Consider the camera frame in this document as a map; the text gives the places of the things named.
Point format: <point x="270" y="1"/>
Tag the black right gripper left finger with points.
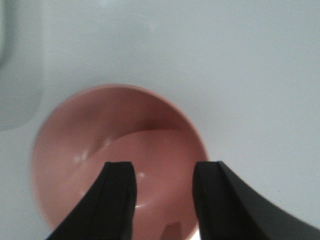
<point x="106" y="211"/>

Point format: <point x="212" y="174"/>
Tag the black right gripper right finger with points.
<point x="229" y="209"/>

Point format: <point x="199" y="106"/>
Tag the pink bowl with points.
<point x="120" y="123"/>

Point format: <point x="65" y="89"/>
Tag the green breakfast maker base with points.
<point x="21" y="61"/>

